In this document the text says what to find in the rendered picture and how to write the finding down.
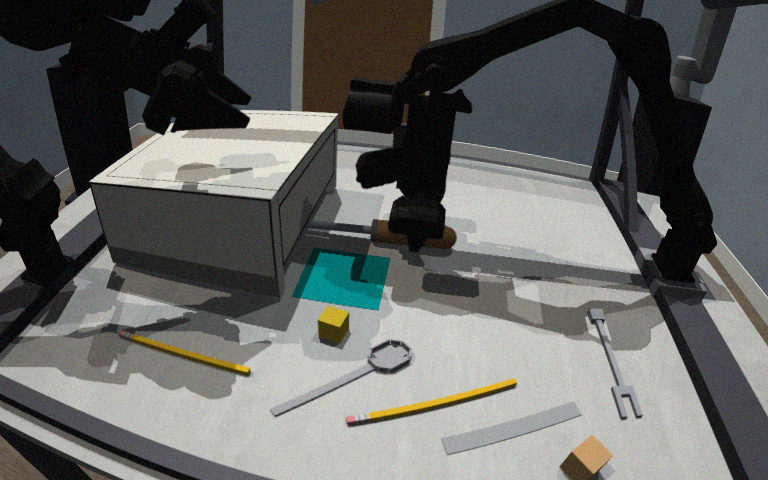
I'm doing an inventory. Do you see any tan cube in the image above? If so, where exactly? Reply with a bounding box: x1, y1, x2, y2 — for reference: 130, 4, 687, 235
559, 435, 613, 480

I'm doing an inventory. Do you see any yellow pencil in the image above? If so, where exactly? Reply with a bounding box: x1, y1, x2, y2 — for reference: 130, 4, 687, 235
118, 330, 251, 376
346, 378, 517, 426

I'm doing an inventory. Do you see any yellow cube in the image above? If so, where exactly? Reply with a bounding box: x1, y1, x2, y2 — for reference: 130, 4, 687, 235
318, 305, 349, 343

